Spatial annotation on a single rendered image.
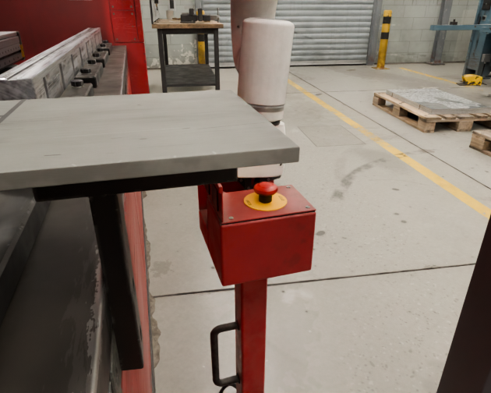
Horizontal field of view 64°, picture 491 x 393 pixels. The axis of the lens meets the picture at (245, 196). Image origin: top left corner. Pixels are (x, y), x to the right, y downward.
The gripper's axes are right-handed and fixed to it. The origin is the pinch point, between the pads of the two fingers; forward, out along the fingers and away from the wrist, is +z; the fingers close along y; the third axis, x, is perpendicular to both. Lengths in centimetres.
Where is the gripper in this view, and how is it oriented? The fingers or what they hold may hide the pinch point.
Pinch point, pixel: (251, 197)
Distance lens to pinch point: 76.6
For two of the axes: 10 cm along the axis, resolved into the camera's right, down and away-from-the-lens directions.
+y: 9.5, -0.5, 2.9
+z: -0.8, 9.1, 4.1
